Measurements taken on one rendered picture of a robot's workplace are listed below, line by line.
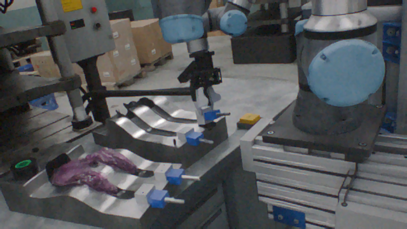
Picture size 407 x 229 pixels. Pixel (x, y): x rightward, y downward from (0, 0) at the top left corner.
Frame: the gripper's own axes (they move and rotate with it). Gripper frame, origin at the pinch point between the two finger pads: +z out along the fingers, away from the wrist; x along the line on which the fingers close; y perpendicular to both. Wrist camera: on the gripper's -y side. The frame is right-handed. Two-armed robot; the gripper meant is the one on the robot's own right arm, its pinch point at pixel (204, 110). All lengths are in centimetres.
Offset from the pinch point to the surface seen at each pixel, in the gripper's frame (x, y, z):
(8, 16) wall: 226, -705, -161
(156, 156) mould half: -16.9, -10.4, 11.9
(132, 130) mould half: -15.9, -22.2, 3.1
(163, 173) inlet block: -29.6, 6.9, 11.2
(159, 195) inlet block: -36.7, 12.1, 14.1
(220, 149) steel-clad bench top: 1.0, 3.5, 14.6
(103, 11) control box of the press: 23, -78, -49
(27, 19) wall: 267, -713, -153
